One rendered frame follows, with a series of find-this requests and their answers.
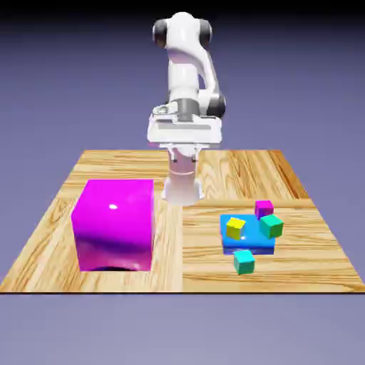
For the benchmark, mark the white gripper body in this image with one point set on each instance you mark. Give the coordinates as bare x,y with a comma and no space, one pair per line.
185,134

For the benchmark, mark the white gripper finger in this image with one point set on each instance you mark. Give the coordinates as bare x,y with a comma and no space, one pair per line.
195,153
172,154

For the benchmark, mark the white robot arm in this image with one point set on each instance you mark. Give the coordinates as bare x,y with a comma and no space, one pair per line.
182,57

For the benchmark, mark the small yellow cube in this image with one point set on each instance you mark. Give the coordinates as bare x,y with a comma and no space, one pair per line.
235,229

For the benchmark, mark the small magenta cube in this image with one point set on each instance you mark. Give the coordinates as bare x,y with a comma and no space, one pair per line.
263,207

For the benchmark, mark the small green cube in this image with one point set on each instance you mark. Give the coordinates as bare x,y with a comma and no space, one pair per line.
272,226

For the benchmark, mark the small teal cube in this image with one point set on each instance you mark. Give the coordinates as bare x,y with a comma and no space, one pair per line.
244,262

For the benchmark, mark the large magenta box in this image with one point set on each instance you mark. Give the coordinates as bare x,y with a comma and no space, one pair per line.
114,222

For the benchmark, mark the large blue box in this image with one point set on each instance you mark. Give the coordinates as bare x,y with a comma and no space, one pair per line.
251,242

